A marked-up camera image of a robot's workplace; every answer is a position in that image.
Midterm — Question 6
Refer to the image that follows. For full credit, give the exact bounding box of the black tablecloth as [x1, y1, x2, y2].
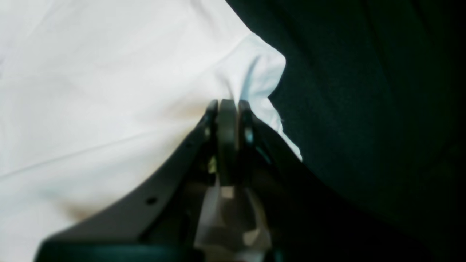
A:
[228, 0, 465, 262]

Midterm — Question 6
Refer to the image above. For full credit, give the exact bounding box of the light pink T-shirt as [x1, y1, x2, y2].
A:
[0, 0, 302, 262]

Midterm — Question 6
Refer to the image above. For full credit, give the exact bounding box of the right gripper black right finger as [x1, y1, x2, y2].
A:
[238, 100, 433, 262]

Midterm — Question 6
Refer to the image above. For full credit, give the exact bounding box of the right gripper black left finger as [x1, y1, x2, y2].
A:
[35, 99, 237, 262]

